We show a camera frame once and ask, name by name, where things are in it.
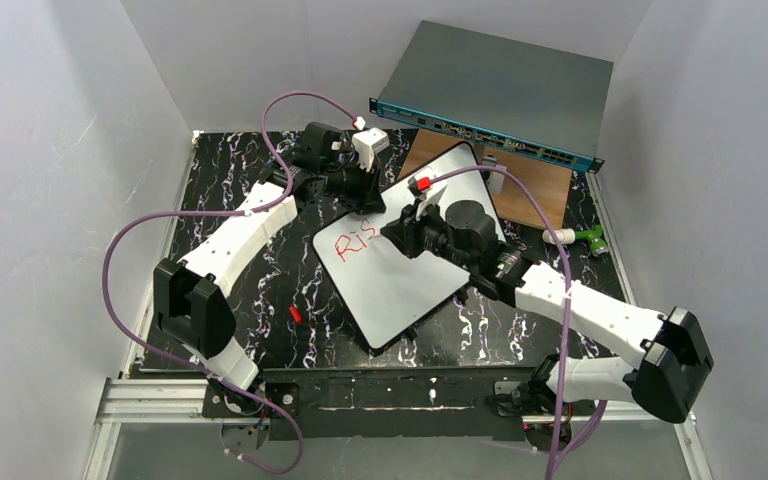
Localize white whiteboard black frame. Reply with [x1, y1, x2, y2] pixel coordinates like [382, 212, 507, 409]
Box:
[312, 178, 468, 349]

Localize red marker cap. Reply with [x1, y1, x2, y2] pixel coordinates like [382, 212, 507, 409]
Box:
[289, 306, 303, 325]

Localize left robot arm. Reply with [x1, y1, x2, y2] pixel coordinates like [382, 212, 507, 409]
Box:
[153, 122, 389, 391]

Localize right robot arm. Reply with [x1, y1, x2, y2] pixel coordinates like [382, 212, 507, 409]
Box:
[381, 200, 714, 424]

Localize wooden board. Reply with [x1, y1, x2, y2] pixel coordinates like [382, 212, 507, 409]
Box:
[398, 130, 573, 229]

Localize green white toy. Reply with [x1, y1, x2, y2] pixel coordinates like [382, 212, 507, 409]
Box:
[541, 224, 609, 256]

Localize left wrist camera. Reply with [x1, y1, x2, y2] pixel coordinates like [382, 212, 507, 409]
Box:
[351, 116, 390, 172]

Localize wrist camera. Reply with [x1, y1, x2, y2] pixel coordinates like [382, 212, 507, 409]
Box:
[351, 116, 390, 172]
[408, 174, 448, 220]

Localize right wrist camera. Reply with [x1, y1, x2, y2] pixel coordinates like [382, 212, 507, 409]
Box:
[408, 174, 448, 220]

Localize metal bracket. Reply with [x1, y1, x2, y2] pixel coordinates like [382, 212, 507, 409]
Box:
[481, 154, 506, 195]

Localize blue network switch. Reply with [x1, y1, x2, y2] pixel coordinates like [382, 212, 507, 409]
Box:
[369, 20, 613, 173]

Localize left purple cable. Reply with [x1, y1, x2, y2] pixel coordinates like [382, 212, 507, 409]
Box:
[101, 90, 367, 474]

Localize aluminium rail frame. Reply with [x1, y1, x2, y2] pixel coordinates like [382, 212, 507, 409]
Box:
[82, 367, 697, 480]

